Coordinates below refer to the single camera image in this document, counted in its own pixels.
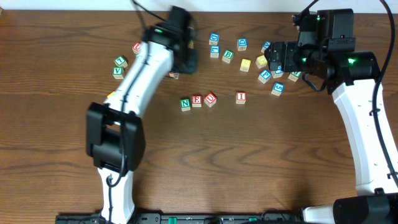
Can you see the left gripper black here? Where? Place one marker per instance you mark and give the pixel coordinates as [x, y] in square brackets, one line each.
[189, 62]

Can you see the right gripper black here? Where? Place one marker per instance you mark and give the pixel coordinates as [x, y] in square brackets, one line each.
[277, 56]

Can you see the blue P block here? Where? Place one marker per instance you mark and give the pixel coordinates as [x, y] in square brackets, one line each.
[264, 76]

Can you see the red E block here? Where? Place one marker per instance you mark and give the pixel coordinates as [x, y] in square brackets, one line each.
[196, 101]

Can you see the green N block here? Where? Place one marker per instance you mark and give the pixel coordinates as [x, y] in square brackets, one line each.
[185, 104]

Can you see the red u block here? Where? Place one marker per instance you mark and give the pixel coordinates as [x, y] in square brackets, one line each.
[136, 48]
[210, 99]

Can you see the red I block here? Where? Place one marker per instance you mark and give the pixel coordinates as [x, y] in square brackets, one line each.
[241, 97]

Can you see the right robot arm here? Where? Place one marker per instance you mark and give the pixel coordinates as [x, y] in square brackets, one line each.
[359, 100]

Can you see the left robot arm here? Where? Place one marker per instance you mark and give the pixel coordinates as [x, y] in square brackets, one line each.
[114, 129]

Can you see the blue X block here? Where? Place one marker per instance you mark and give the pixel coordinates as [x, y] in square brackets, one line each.
[265, 46]

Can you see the red A block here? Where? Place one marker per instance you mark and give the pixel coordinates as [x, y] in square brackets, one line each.
[174, 75]

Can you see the blue E block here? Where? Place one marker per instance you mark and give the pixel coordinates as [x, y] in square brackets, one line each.
[277, 73]

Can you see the green J block right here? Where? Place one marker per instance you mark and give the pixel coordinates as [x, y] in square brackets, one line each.
[294, 76]

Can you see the blue L block centre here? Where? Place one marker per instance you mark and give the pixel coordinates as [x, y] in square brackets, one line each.
[214, 51]

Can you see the blue S block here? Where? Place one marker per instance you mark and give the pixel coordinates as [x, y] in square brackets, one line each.
[277, 89]

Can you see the blue D block right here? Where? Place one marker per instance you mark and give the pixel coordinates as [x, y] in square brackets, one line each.
[242, 44]

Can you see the blue d block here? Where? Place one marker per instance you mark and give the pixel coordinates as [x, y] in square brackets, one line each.
[214, 38]
[242, 44]

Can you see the blue D block upper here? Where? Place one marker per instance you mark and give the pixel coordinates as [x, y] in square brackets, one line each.
[214, 38]

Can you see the green B block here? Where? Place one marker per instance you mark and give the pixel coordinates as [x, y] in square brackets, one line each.
[228, 56]

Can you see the green L block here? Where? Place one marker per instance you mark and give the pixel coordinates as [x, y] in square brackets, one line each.
[121, 61]

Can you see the green V block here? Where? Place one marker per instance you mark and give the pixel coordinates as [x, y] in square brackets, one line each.
[118, 73]

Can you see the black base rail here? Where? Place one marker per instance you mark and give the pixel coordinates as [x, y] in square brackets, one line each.
[156, 218]

